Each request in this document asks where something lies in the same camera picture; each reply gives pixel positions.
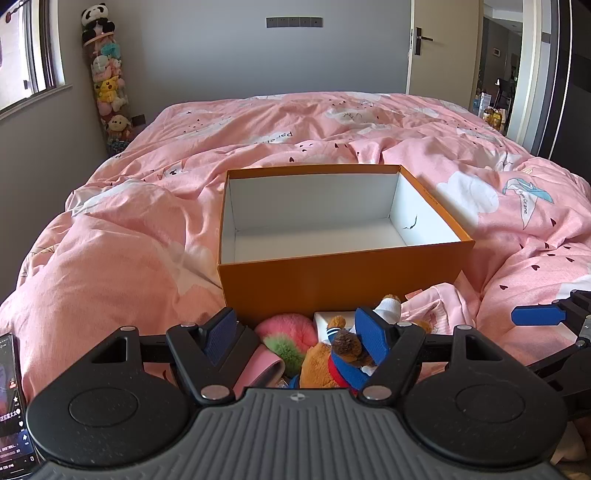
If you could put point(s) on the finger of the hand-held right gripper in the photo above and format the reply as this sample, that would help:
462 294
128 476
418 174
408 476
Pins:
538 314
572 361

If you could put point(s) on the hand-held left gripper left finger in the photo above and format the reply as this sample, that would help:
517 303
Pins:
225 333

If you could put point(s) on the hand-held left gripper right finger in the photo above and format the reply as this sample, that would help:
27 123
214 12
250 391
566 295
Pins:
375 337

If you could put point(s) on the pink card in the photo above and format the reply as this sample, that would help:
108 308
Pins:
261 364

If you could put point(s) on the orange cardboard box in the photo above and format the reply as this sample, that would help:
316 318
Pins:
323 277

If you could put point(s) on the flat white box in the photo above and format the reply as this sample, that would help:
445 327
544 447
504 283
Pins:
323 319

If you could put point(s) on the pink fluffy ball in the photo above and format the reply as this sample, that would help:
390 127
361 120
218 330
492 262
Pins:
281 337

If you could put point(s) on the pink printed blanket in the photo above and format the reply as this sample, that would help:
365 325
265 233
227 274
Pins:
138 230

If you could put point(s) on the yellow bottle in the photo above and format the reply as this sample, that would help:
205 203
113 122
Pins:
496 120

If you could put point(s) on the black smartphone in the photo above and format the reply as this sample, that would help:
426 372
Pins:
14 415

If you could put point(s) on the black wardrobe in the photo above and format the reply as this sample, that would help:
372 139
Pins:
568 69

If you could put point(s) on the clear tube of plush toys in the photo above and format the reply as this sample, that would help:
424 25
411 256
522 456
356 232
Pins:
108 87

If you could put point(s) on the panda plush toy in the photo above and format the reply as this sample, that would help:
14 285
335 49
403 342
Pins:
96 21

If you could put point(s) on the window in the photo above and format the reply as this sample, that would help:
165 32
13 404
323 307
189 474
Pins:
23 50

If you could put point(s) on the dark wall socket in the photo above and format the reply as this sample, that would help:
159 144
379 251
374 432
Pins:
138 120

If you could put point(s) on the grey wall switch panel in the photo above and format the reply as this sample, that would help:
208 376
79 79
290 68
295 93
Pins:
294 21

